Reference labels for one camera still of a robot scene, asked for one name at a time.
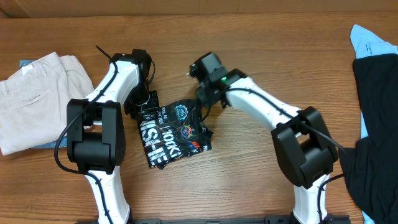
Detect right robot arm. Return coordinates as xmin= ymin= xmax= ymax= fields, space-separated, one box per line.
xmin=188 ymin=52 xmax=339 ymax=223

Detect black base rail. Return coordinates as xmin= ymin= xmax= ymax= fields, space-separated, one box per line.
xmin=76 ymin=212 xmax=351 ymax=224

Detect plain black garment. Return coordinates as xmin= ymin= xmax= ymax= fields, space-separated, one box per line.
xmin=337 ymin=53 xmax=398 ymax=224

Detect black orange patterned t-shirt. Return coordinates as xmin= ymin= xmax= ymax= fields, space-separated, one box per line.
xmin=138 ymin=99 xmax=213 ymax=169

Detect light blue garment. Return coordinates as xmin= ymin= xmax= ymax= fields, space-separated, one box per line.
xmin=349 ymin=24 xmax=398 ymax=224

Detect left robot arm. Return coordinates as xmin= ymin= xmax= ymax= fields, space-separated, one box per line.
xmin=66 ymin=49 xmax=159 ymax=223

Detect folded blue jeans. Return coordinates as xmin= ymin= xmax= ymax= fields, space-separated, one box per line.
xmin=19 ymin=60 xmax=67 ymax=149

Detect folded beige pants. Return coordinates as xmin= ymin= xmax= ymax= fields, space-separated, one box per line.
xmin=1 ymin=52 xmax=94 ymax=156

